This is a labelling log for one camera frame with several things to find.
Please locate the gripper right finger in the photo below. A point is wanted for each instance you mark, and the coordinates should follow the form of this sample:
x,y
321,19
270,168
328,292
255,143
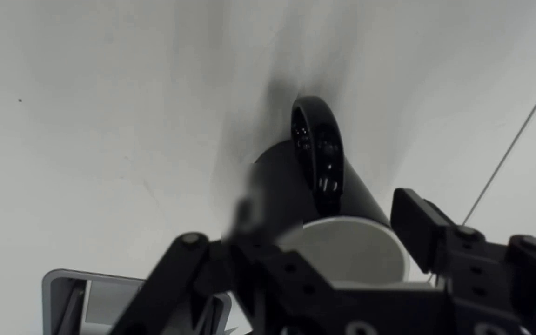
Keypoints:
x,y
472,270

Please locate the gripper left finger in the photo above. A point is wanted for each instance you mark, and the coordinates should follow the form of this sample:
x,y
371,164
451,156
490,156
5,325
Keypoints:
x,y
170,279

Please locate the black mug with white inside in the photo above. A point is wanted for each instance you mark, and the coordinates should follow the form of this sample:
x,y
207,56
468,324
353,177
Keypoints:
x,y
365,200

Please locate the grey metal frame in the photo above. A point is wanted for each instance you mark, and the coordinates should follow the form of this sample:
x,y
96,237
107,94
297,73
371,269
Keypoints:
x,y
105,302

